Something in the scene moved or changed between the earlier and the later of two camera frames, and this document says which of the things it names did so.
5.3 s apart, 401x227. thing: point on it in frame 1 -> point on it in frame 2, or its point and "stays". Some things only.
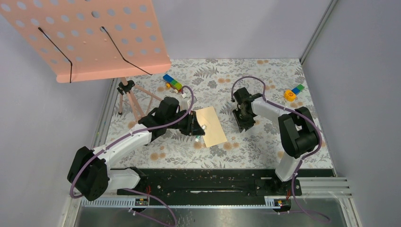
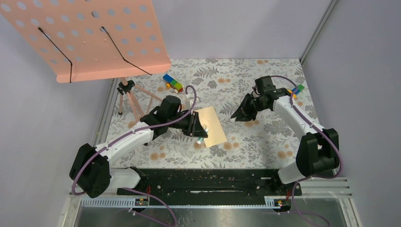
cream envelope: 214,134 stays
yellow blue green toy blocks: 290,95 stays
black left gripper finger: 197,129 stays
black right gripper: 248,124 -> 243,113
